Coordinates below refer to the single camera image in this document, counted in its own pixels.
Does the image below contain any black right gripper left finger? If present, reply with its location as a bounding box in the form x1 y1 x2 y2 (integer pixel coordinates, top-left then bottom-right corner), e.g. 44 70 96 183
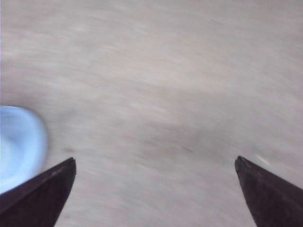
0 157 76 227

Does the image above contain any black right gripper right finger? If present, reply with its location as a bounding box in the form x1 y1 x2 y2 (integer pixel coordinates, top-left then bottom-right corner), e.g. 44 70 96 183
235 156 303 227

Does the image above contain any blue plastic plate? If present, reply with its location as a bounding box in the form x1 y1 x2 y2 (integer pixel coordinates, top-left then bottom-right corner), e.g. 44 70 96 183
0 106 48 194

